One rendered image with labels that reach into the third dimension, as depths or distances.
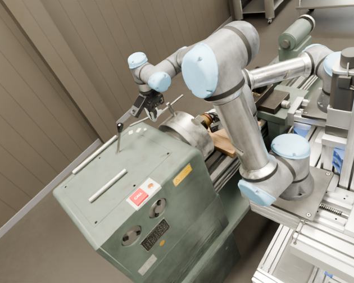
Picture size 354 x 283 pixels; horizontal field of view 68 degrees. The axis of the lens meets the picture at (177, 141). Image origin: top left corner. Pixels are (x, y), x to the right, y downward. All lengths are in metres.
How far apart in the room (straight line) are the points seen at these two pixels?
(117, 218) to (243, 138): 0.59
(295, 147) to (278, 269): 1.19
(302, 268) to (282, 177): 1.16
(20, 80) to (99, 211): 2.26
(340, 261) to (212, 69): 0.76
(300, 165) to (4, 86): 2.81
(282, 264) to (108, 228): 1.24
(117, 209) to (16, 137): 2.31
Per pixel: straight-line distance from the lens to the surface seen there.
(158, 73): 0.99
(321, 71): 1.30
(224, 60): 0.63
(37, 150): 3.39
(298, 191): 1.03
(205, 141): 1.35
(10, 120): 3.21
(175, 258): 1.45
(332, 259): 1.07
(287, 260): 1.97
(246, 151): 0.76
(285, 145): 0.90
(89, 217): 1.16
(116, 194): 1.15
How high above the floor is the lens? 2.05
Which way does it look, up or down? 41 degrees down
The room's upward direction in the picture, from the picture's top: 24 degrees counter-clockwise
